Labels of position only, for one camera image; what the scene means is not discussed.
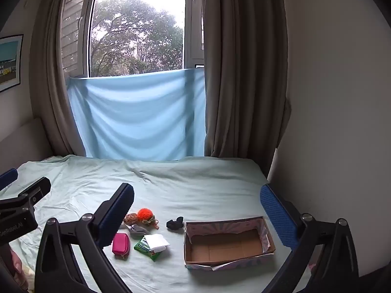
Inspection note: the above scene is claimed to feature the grey sock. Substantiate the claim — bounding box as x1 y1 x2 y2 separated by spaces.
120 223 149 240

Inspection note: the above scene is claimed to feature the pale green bed sheet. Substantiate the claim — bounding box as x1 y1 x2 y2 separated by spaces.
0 154 306 293

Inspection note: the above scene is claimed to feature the white headboard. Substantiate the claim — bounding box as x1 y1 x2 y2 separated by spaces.
0 117 54 174

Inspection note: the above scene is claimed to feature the framed wall poster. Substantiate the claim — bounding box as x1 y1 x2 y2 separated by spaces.
0 34 24 92

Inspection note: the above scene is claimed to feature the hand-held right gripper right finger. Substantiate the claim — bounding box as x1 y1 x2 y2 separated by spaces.
260 184 359 293

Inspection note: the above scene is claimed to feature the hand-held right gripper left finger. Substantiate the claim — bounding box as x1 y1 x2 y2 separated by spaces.
34 183 135 293

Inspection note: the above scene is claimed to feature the light blue hanging cloth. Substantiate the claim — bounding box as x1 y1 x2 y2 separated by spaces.
66 68 206 162

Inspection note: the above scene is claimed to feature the beige curtain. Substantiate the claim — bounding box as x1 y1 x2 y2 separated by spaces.
203 0 292 167
29 0 89 159

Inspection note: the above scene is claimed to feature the green tree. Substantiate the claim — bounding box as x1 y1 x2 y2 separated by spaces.
91 0 185 77

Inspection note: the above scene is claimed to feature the black scrunchie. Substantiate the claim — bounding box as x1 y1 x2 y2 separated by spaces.
166 216 185 229

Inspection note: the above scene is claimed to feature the person's left hand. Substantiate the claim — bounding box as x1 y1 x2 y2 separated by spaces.
0 244 29 291

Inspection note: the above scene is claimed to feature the white framed window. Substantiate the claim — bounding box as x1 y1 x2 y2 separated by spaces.
61 0 205 78

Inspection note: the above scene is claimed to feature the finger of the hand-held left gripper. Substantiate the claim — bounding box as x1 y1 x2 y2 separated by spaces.
0 176 52 212
0 168 19 190

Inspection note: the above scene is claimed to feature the pink zip pouch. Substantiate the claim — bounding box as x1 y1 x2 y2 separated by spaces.
112 233 130 256

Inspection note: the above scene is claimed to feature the green tissue packet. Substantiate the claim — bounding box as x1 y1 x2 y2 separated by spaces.
134 235 164 262

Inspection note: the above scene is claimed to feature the patterned cardboard box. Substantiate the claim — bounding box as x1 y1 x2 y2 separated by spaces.
183 216 276 272

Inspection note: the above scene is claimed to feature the orange and green plush toy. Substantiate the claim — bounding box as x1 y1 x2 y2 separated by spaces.
136 208 160 229

